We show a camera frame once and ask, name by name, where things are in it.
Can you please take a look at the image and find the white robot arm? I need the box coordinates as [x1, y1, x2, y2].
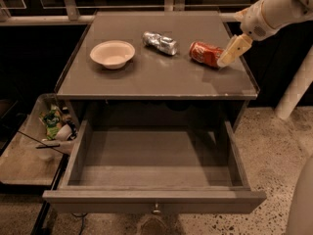
[217, 0, 313, 235]

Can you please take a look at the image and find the black cable on floor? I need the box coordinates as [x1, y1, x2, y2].
[69, 212, 90, 235]

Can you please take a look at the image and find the red coke can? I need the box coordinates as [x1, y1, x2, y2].
[189, 41, 223, 69]

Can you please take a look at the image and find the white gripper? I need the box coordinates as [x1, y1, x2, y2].
[217, 0, 277, 68]

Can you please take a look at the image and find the metal window railing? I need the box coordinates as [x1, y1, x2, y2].
[0, 0, 262, 25]

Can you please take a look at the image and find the open grey top drawer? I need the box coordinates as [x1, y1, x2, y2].
[43, 121, 266, 214]

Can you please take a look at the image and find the round metal drawer knob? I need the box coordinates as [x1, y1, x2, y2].
[152, 204, 161, 215]

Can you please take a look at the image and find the green snack bag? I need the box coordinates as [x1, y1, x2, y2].
[39, 105, 63, 140]

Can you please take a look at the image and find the white paper bowl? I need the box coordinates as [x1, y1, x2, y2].
[90, 40, 135, 70]

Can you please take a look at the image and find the clear plastic bin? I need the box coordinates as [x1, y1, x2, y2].
[0, 94, 74, 185]

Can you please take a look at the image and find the grey cabinet with flat top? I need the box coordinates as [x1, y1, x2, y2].
[56, 11, 258, 124]

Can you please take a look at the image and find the white cup in bin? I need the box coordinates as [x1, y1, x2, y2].
[55, 124, 72, 141]

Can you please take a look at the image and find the crushed silver can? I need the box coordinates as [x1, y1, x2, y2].
[142, 31, 178, 56]

